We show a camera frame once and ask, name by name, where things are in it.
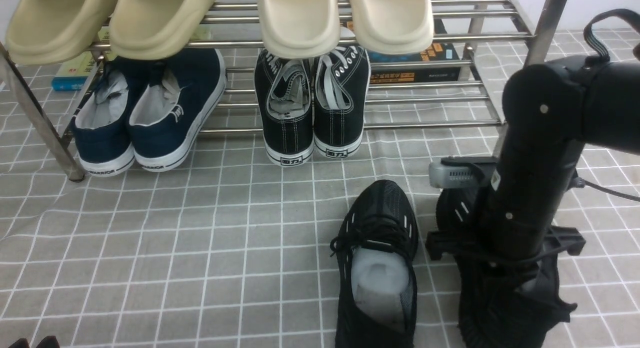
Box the blue green book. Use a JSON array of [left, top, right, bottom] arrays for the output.
[[51, 26, 213, 92]]

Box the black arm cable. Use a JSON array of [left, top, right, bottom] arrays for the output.
[[582, 8, 640, 64]]

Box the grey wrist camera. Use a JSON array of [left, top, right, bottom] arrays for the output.
[[429, 156, 498, 190]]

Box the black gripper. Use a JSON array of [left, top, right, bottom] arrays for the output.
[[425, 226, 586, 268]]

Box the black canvas sneaker right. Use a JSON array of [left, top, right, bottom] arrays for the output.
[[313, 46, 371, 159]]

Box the navy canvas shoe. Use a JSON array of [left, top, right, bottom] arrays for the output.
[[126, 48, 227, 172], [71, 57, 153, 177]]

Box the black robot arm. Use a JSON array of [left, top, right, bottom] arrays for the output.
[[1, 47, 639, 348]]

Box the black canvas sneaker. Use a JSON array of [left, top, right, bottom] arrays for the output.
[[313, 46, 371, 159], [253, 48, 314, 167]]

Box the cream slipper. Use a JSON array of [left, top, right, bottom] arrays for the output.
[[257, 0, 341, 59], [349, 0, 435, 55]]

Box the navy canvas shoe right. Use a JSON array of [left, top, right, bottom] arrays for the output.
[[126, 48, 227, 172]]

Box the black book box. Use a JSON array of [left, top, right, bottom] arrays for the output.
[[315, 43, 467, 95]]

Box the black canvas sneaker left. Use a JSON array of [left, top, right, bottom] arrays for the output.
[[253, 48, 314, 167]]

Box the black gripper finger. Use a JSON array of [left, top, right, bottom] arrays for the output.
[[35, 335, 61, 348]]

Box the black mesh sneaker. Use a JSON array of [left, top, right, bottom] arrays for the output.
[[436, 189, 578, 348], [330, 180, 419, 348]]

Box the khaki slipper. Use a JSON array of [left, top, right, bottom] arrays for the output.
[[6, 0, 118, 65], [109, 0, 216, 60]]

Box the khaki slipper far left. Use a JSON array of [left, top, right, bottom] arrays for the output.
[[6, 0, 118, 65]]

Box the steel shoe rack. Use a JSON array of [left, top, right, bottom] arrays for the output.
[[0, 0, 573, 183]]

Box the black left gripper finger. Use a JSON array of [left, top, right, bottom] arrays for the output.
[[8, 338, 30, 348]]

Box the navy canvas shoe left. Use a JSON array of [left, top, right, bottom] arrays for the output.
[[71, 57, 153, 177]]

